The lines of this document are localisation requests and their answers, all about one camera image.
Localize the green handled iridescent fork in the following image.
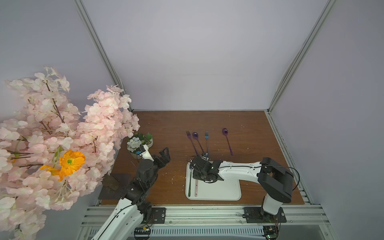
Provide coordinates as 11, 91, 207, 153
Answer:
188, 167, 193, 197

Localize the orange artificial poppy flower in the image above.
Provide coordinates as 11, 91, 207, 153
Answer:
40, 150, 86, 181

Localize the white flower beige pot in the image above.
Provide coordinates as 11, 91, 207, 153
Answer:
127, 137, 142, 160

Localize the white plastic tray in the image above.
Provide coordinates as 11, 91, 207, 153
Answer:
185, 163, 242, 201

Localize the silver spoon pink handle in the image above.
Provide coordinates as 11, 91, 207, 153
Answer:
194, 180, 199, 198

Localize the right corner aluminium post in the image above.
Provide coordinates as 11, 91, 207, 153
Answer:
267, 0, 337, 114

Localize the pink blossom artificial tree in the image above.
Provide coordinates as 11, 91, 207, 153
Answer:
1, 67, 140, 240

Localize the blue fork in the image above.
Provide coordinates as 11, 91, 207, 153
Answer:
205, 131, 209, 157

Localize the purple spoon long handle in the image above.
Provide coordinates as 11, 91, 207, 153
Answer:
193, 132, 205, 155

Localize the left corner aluminium post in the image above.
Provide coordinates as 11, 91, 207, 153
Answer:
74, 0, 126, 94

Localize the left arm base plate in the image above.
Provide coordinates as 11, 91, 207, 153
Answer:
142, 207, 167, 225

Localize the left controller board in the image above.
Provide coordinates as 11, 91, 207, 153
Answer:
134, 227, 152, 240

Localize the right controller board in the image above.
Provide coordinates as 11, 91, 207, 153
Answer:
263, 226, 280, 240

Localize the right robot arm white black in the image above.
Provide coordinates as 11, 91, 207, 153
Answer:
186, 156, 294, 216

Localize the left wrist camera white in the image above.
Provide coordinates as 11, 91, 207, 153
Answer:
135, 145, 154, 162

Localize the purple fork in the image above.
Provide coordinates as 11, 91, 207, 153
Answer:
186, 131, 199, 156

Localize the corner aluminium post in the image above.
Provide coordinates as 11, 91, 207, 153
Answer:
267, 0, 337, 114
74, 0, 126, 94

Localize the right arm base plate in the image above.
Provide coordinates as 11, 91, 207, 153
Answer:
243, 207, 287, 224

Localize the controller board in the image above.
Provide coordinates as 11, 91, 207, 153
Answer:
134, 227, 152, 240
263, 226, 280, 240

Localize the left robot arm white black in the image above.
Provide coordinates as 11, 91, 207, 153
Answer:
93, 145, 171, 240

